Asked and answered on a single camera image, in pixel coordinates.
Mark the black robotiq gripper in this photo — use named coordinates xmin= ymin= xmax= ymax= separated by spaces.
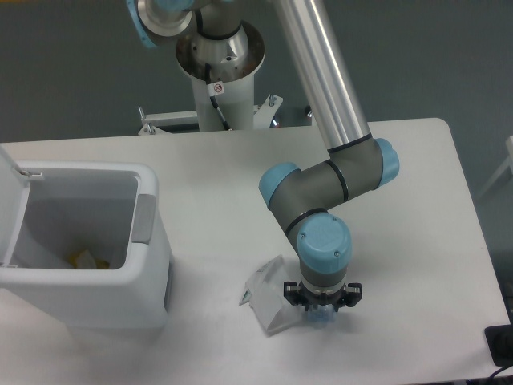
xmin=283 ymin=281 xmax=362 ymax=311

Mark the clear plastic water bottle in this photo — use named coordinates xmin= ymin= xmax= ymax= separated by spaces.
xmin=305 ymin=305 xmax=335 ymax=329

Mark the white paper bag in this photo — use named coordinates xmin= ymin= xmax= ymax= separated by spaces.
xmin=239 ymin=255 xmax=303 ymax=335

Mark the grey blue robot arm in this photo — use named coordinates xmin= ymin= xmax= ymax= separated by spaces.
xmin=127 ymin=1 xmax=400 ymax=312

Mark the yellow trash inside can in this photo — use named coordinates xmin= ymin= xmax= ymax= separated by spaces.
xmin=67 ymin=250 xmax=110 ymax=270

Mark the white open trash can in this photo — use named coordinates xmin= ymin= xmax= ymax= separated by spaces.
xmin=1 ymin=152 xmax=173 ymax=329

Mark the black device at table edge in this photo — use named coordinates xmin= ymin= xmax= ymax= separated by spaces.
xmin=484 ymin=324 xmax=512 ymax=367

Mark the white furniture leg at right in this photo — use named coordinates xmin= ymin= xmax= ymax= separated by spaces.
xmin=478 ymin=136 xmax=512 ymax=199

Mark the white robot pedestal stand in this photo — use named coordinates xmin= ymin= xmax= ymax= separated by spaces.
xmin=138 ymin=21 xmax=284 ymax=136

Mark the black cable on pedestal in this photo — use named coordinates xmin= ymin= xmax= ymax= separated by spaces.
xmin=204 ymin=63 xmax=233 ymax=132

